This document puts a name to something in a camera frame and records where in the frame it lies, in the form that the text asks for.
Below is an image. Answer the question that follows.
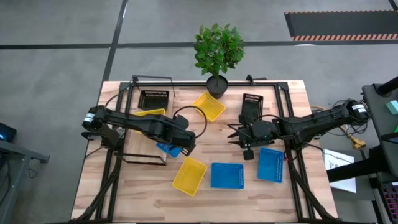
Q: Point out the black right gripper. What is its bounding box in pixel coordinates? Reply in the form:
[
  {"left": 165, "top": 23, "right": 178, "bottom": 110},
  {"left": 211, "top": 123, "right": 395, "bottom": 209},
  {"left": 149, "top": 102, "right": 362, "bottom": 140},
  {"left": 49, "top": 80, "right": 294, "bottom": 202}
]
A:
[{"left": 227, "top": 114, "right": 277, "bottom": 161}]

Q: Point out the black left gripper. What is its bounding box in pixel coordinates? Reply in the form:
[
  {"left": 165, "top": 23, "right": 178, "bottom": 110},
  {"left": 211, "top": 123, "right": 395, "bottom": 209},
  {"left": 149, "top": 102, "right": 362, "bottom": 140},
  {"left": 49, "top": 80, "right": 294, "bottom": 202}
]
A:
[{"left": 162, "top": 123, "right": 198, "bottom": 157}]

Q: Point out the blue plastic basket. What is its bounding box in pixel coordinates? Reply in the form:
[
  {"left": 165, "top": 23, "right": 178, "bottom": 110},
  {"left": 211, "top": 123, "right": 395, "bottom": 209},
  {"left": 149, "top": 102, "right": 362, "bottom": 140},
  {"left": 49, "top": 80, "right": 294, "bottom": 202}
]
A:
[
  {"left": 210, "top": 162, "right": 245, "bottom": 190},
  {"left": 257, "top": 147, "right": 285, "bottom": 184},
  {"left": 155, "top": 142, "right": 183, "bottom": 159}
]

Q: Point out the yellow plastic basket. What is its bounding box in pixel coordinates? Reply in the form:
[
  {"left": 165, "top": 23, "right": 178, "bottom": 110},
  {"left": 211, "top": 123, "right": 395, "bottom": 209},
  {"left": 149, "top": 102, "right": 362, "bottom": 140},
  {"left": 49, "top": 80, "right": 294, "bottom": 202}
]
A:
[
  {"left": 132, "top": 108, "right": 167, "bottom": 118},
  {"left": 192, "top": 91, "right": 227, "bottom": 123},
  {"left": 171, "top": 156, "right": 208, "bottom": 197}
]

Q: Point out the black plastic basket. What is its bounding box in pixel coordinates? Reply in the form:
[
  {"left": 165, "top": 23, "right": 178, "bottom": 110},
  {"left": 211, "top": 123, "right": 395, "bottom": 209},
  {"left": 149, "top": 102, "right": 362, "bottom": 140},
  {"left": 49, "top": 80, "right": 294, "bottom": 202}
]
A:
[
  {"left": 241, "top": 93, "right": 264, "bottom": 124},
  {"left": 137, "top": 89, "right": 170, "bottom": 111}
]

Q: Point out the black plant pot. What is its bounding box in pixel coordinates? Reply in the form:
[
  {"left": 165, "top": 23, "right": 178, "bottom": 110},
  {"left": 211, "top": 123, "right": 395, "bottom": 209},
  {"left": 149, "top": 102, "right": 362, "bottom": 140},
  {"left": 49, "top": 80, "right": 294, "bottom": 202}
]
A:
[{"left": 206, "top": 75, "right": 229, "bottom": 100}]

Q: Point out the green leafy artificial plant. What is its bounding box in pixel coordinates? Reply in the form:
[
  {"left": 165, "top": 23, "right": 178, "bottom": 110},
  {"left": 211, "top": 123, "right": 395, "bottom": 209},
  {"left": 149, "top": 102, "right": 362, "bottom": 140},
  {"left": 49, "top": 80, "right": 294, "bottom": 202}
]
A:
[{"left": 193, "top": 22, "right": 246, "bottom": 78}]

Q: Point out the white paper sheet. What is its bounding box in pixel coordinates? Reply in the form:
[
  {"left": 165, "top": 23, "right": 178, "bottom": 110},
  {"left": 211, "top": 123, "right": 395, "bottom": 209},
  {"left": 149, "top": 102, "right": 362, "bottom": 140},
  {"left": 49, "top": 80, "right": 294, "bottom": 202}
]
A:
[{"left": 323, "top": 148, "right": 357, "bottom": 194}]

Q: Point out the black hazard-striped floor ramp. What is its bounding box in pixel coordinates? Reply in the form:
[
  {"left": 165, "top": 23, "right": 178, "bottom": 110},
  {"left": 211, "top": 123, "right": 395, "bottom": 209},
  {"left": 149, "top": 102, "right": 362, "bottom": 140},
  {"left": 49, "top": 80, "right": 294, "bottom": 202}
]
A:
[{"left": 284, "top": 11, "right": 398, "bottom": 42}]

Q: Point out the teal box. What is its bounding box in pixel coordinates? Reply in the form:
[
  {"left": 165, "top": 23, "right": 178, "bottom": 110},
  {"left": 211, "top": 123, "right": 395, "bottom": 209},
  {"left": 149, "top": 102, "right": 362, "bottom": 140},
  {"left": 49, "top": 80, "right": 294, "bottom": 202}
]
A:
[{"left": 386, "top": 100, "right": 398, "bottom": 115}]

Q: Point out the keyboard with pink lights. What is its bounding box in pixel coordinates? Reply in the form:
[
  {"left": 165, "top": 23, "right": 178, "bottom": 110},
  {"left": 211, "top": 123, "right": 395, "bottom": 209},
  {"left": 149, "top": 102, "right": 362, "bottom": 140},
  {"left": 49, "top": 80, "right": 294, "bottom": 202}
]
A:
[{"left": 381, "top": 182, "right": 398, "bottom": 218}]

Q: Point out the gray metal desk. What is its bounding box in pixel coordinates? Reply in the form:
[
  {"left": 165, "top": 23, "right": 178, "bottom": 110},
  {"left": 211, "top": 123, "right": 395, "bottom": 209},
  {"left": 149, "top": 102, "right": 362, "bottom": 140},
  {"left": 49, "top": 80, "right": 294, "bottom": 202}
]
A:
[{"left": 0, "top": 139, "right": 50, "bottom": 224}]

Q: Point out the black device with blue light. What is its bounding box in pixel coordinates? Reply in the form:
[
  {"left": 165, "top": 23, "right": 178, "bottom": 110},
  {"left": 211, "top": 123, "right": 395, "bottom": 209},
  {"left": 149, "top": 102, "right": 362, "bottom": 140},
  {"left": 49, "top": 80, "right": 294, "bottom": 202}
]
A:
[{"left": 0, "top": 122, "right": 18, "bottom": 144}]

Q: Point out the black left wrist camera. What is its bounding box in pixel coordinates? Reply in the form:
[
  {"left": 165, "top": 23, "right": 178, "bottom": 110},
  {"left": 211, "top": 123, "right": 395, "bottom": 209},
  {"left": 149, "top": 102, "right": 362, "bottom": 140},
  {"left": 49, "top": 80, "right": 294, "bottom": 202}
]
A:
[{"left": 173, "top": 114, "right": 190, "bottom": 130}]

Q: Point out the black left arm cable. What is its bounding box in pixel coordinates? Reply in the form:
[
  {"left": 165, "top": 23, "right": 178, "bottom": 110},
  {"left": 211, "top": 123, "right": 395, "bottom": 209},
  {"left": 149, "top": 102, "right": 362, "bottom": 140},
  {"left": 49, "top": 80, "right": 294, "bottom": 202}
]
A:
[{"left": 172, "top": 105, "right": 208, "bottom": 139}]

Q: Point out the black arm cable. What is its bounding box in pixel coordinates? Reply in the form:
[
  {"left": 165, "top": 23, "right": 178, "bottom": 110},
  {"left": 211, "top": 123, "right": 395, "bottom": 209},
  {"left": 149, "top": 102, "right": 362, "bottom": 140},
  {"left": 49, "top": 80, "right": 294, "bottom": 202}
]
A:
[
  {"left": 172, "top": 105, "right": 208, "bottom": 139},
  {"left": 255, "top": 113, "right": 282, "bottom": 124}
]

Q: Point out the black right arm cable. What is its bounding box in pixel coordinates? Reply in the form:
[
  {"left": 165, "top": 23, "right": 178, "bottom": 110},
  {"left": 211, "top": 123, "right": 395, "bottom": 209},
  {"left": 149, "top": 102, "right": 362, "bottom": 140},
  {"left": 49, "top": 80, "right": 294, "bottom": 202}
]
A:
[{"left": 255, "top": 113, "right": 282, "bottom": 124}]

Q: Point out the black clamp mount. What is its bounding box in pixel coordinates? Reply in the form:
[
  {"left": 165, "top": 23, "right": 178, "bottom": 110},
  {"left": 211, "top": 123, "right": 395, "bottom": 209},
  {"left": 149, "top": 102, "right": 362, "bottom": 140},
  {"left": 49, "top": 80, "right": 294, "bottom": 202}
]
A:
[{"left": 244, "top": 73, "right": 268, "bottom": 82}]

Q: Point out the black aluminium rig frame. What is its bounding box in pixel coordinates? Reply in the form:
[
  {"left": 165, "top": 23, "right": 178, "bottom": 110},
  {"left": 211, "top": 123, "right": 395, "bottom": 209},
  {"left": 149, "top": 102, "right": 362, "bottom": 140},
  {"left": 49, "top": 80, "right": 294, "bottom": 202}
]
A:
[{"left": 70, "top": 79, "right": 338, "bottom": 224}]

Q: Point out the yellow cable plug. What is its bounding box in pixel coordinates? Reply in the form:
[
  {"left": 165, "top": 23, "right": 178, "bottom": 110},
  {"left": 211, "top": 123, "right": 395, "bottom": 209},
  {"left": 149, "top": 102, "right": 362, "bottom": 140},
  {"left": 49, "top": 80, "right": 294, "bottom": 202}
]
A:
[{"left": 341, "top": 124, "right": 367, "bottom": 149}]

